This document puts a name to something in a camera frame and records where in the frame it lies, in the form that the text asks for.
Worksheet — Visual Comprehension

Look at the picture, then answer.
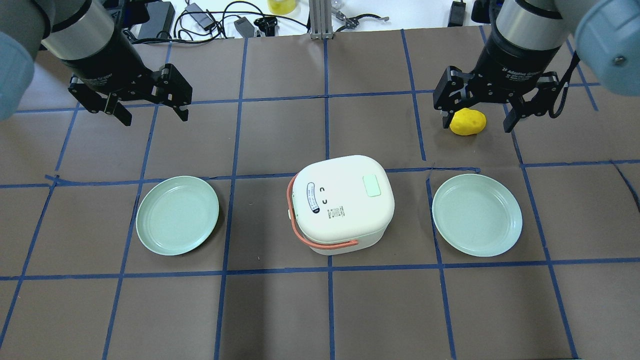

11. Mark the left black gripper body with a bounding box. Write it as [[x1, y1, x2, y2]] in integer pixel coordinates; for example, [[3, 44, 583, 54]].
[[62, 30, 153, 104]]

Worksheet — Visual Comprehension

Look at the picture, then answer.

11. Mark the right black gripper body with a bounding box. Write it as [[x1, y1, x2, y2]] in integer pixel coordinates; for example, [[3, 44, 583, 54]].
[[468, 38, 560, 105]]

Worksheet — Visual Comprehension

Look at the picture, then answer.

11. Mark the white rice cooker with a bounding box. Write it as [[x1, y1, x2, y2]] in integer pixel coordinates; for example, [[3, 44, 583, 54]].
[[286, 155, 395, 256]]

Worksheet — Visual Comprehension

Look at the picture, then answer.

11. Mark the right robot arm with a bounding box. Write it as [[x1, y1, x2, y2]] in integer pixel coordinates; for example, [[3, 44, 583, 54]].
[[433, 0, 640, 133]]

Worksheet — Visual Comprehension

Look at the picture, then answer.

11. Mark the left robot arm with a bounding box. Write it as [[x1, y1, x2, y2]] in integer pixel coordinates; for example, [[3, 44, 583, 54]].
[[0, 0, 193, 126]]

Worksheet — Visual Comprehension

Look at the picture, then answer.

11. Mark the yellow lemon toy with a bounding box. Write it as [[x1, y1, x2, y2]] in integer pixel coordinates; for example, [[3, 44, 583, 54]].
[[449, 108, 488, 136]]

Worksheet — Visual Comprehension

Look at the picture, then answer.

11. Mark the black power adapter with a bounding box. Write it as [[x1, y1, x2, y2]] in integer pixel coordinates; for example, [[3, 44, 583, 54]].
[[137, 1, 175, 39]]

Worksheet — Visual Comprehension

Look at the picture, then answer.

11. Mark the left green plate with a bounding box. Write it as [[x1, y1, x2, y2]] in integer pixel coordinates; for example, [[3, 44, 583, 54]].
[[135, 175, 220, 256]]

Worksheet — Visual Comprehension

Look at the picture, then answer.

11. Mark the green plate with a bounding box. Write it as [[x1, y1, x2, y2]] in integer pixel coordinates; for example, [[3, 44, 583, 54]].
[[432, 173, 524, 258], [135, 175, 220, 256]]

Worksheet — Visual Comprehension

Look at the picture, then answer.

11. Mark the right green plate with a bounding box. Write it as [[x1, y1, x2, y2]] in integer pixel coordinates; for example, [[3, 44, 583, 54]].
[[432, 173, 524, 258]]

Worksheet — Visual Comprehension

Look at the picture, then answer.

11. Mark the yellow tape roll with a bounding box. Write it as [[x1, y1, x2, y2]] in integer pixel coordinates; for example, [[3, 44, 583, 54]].
[[266, 0, 297, 16]]

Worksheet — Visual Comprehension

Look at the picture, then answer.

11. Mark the aluminium frame post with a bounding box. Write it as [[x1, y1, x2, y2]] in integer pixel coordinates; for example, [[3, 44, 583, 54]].
[[308, 0, 334, 40]]

